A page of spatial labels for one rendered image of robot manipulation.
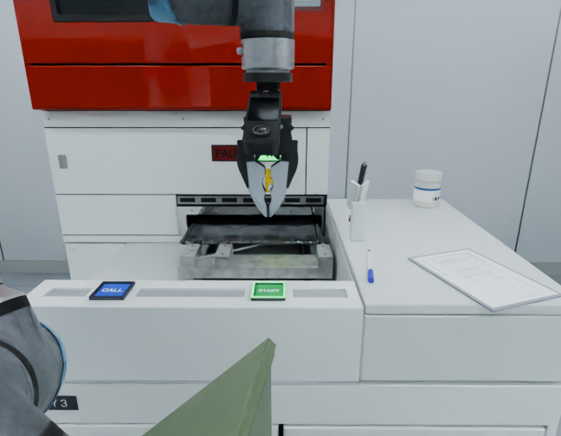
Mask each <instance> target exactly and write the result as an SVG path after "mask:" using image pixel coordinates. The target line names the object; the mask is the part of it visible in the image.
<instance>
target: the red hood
mask: <svg viewBox="0 0 561 436"><path fill-rule="evenodd" d="M13 4H14V9H15V13H16V22H17V27H18V32H19V37H20V43H21V47H22V52H23V61H24V66H25V71H26V75H27V81H28V86H29V95H30V99H31V105H32V109H33V110H247V108H248V98H249V93H250V92H251V91H256V83H255V82H243V73H246V70H243V69H242V56H243V54H237V53H236V49H237V48H242V45H241V31H240V26H217V25H195V24H185V25H184V26H180V25H177V24H176V23H167V22H156V21H154V20H153V19H152V17H151V15H150V12H149V4H148V0H13ZM334 18H335V0H294V69H293V70H290V73H293V82H281V84H280V91H281V94H282V108H281V110H331V109H332V65H333V42H334Z"/></svg>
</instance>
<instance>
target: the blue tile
mask: <svg viewBox="0 0 561 436"><path fill-rule="evenodd" d="M129 285H130V284H104V285H103V286H102V287H101V288H100V290H99V291H98V292H97V293H96V294H95V295H94V296H122V295H123V294H124V292H125V291H126V289H127V288H128V287H129Z"/></svg>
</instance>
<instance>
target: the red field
mask: <svg viewBox="0 0 561 436"><path fill-rule="evenodd" d="M237 150H238V146H213V160H236V156H237Z"/></svg>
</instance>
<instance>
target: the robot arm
mask: <svg viewBox="0 0 561 436"><path fill-rule="evenodd" d="M148 4H149V12H150V15H151V17H152V19H153V20H154V21H156V22H167V23H176V24H177V25H180V26H184V25H185V24H195V25H217V26H240V31H241V45H242V48H237V49H236V53H237V54H238V55H243V56H242V69H243V70H246V73H243V82H255V83H256V91H251V92H250V93H249V98H248V108H247V114H246V116H245V117H244V125H243V126H242V127H241V129H242V130H243V136H242V139H239V140H237V145H238V150H237V156H236V160H237V166H238V169H239V171H240V173H241V175H242V179H243V181H244V182H245V184H246V187H247V188H248V191H249V193H250V195H251V197H252V199H253V201H254V202H255V205H256V207H257V208H258V209H259V210H260V211H261V213H262V214H263V215H264V216H265V217H272V216H273V215H274V213H275V212H276V211H277V209H278V208H279V207H280V205H281V203H282V201H283V199H284V197H285V195H286V193H287V190H288V188H289V186H290V183H291V182H292V180H293V176H294V174H295V172H296V170H297V167H298V162H299V156H298V151H297V145H298V140H293V139H292V134H291V131H292V130H293V129H294V127H293V126H292V116H291V115H281V108H282V94H281V82H293V73H290V70H293V69H294V0H148ZM254 155H255V156H254ZM280 155H282V156H281V157H280ZM260 156H275V158H276V159H277V160H279V161H278V162H276V163H274V164H272V165H271V168H270V176H271V179H272V180H273V185H272V188H271V190H270V195H271V200H270V203H269V204H267V201H266V198H265V194H266V189H265V187H264V185H263V179H264V177H265V175H266V167H265V165H264V164H262V163H260V162H259V161H257V160H258V159H259V158H260ZM67 364H68V362H67V354H66V350H65V347H64V345H63V343H62V341H61V339H60V338H59V336H58V335H57V334H56V333H55V332H54V331H53V330H52V329H51V328H49V327H48V326H47V325H46V324H44V323H42V322H40V321H38V319H37V316H36V314H35V312H34V310H33V308H32V306H31V304H30V302H29V300H28V298H27V296H26V294H25V293H24V292H20V291H18V290H15V289H12V288H9V287H7V286H6V285H4V284H3V282H2V280H1V279H0V436H69V435H68V434H66V433H65V432H64V431H63V430H62V429H61V428H59V427H58V426H57V425H56V424H55V423H54V422H53V421H52V420H51V419H50V418H49V417H48V416H47V415H46V414H45V413H46V412H47V411H48V410H49V408H50V407H51V406H52V404H53V403H54V401H55V399H56V397H57V395H58V394H59V392H60V390H61V386H62V384H63V382H64V379H65V376H66V372H67Z"/></svg>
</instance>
